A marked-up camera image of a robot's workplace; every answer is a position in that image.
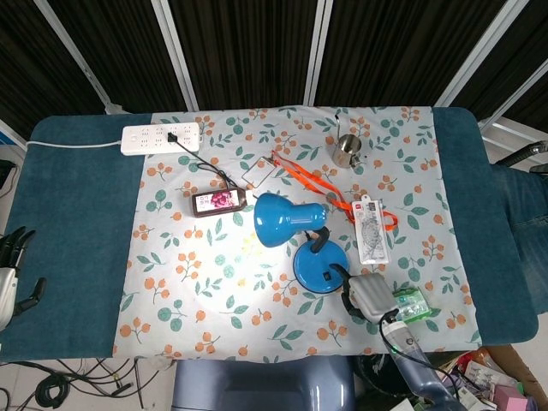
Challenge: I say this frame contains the white frame post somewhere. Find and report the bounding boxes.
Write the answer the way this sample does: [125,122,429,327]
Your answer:
[150,0,207,111]
[301,0,334,107]
[33,0,125,116]
[434,0,521,108]
[478,53,548,132]

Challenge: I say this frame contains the orange lanyard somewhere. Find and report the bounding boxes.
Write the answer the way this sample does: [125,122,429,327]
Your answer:
[271,149,399,230]

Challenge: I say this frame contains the blue desk lamp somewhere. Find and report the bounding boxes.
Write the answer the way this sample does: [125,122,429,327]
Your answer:
[253,192,348,295]

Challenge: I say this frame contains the blue denim fabric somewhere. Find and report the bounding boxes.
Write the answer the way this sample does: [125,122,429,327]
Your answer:
[490,162,548,279]

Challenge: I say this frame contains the black floor cables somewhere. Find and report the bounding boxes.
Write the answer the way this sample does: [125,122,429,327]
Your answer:
[0,358,172,411]

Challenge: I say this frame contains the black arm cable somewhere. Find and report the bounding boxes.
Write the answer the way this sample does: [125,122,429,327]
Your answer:
[379,310,455,384]

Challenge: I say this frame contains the black chair armrest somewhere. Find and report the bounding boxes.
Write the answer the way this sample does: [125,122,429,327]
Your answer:
[491,140,548,173]

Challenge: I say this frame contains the dark juice bottle purple label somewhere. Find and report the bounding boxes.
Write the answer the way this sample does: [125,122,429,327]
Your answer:
[190,188,257,217]

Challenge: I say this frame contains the white power strip cable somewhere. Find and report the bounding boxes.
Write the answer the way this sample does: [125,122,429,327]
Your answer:
[25,139,124,151]

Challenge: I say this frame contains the white power strip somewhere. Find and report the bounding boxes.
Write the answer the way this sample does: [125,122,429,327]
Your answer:
[121,122,201,157]

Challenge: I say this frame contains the clear ruler set package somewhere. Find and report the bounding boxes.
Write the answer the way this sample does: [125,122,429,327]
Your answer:
[351,194,393,265]

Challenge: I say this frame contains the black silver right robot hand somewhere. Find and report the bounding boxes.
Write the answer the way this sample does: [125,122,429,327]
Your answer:
[330,263,402,325]

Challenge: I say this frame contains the pink box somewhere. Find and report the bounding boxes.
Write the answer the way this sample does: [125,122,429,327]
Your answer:
[494,384,528,411]

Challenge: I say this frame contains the clear badge holder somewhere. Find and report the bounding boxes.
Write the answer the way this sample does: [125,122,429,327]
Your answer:
[241,156,277,188]

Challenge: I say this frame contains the floral fruit print tablecloth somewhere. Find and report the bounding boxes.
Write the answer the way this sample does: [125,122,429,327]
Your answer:
[111,104,484,360]

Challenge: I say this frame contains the teal table cover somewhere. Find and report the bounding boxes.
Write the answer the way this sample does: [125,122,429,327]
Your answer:
[0,105,539,365]

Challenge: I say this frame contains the green plastic packet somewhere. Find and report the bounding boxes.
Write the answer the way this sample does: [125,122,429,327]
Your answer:
[392,286,432,323]

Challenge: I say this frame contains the black power cord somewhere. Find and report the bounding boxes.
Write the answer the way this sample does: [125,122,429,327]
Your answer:
[166,131,258,202]

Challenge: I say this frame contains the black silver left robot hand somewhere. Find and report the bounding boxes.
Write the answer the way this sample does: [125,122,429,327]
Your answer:
[0,226,47,331]

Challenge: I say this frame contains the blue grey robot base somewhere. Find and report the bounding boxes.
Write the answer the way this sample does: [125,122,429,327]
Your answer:
[170,354,356,411]

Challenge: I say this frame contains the stainless steel cup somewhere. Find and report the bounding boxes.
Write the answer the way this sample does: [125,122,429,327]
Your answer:
[327,114,365,169]

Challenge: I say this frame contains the cardboard box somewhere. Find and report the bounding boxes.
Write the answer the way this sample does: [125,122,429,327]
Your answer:
[444,344,548,411]

